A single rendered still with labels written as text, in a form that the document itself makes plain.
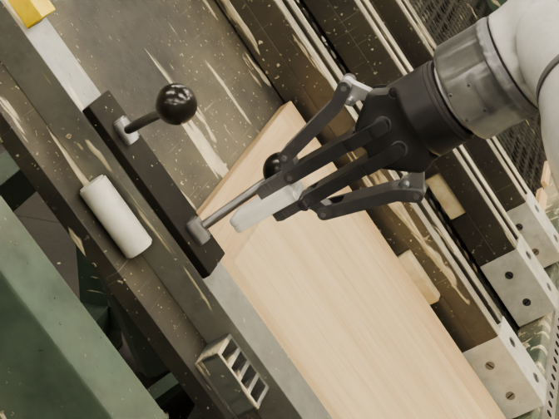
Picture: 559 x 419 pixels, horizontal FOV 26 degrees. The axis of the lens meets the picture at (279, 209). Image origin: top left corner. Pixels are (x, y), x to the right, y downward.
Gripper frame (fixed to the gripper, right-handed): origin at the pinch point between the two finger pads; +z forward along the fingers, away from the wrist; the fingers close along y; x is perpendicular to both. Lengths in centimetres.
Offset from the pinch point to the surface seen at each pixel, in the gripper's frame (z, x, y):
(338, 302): 13.8, 28.6, 21.0
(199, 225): 9.4, 4.1, -0.6
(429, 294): 13, 51, 33
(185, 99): -0.2, -1.7, -12.2
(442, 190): 13, 81, 30
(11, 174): 120, 140, -7
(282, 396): 11.9, 2.0, 18.3
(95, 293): 155, 188, 38
